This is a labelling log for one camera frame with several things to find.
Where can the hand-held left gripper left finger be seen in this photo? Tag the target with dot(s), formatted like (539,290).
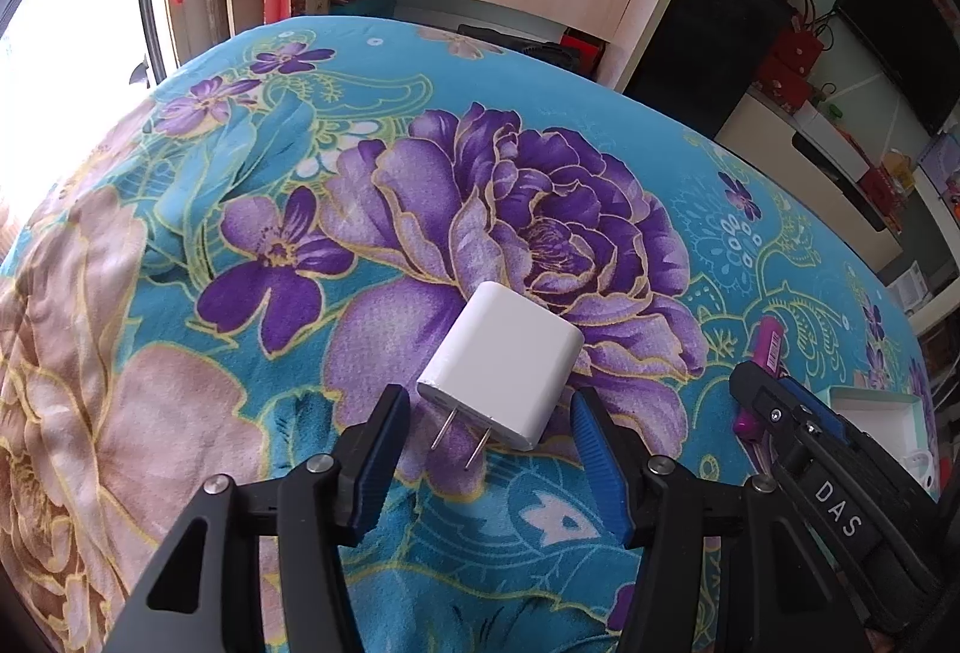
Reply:
(379,465)

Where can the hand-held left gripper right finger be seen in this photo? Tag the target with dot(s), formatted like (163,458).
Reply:
(600,465)

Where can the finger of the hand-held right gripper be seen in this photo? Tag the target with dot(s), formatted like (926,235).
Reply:
(769,413)
(814,409)

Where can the teal white box lid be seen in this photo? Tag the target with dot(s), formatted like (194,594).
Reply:
(877,409)

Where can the purple lighter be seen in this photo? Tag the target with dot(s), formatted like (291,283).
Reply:
(769,345)

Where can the white wall charger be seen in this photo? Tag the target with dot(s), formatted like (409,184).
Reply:
(502,353)

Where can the white desk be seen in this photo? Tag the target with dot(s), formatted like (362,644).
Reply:
(934,263)

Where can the white television stand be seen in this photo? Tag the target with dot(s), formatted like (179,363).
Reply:
(810,180)

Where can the red gift box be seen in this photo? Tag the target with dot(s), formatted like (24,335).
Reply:
(784,83)

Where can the black water dispenser cabinet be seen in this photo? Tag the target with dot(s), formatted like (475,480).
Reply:
(697,38)

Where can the dark red case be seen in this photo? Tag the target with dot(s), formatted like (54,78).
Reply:
(581,53)

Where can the wall television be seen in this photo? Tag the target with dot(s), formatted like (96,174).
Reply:
(907,23)

